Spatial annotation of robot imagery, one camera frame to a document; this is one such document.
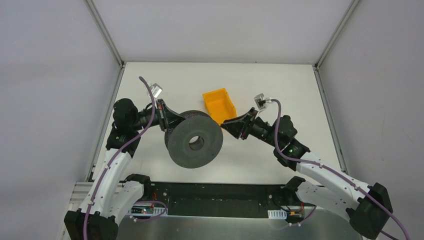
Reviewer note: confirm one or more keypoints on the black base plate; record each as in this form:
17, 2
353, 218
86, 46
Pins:
221, 200

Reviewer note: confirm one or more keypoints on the controller board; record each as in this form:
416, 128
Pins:
295, 216
140, 210

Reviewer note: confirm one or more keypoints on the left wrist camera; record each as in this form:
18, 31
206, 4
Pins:
156, 90

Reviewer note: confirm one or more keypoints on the left controller board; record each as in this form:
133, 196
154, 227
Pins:
140, 210

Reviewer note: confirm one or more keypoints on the yellow plastic bin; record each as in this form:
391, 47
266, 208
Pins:
219, 105

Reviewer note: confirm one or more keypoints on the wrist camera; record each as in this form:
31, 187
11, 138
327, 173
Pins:
156, 90
261, 102

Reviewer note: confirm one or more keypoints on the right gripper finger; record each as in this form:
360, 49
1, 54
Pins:
238, 132
240, 120

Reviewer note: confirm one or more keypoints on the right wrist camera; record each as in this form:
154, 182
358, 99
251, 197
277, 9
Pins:
261, 102

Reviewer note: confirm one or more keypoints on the right controller board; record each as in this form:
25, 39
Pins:
295, 216

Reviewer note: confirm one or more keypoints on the black cable spool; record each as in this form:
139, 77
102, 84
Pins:
197, 141

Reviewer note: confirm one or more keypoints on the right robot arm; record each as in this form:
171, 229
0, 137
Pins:
366, 207

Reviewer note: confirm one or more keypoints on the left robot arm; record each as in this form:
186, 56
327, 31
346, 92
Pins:
99, 215

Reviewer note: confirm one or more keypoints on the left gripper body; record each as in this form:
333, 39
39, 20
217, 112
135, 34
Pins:
162, 114

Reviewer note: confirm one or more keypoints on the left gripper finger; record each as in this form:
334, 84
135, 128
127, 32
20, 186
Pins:
171, 126
170, 116

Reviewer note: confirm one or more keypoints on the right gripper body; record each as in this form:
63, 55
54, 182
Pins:
248, 122

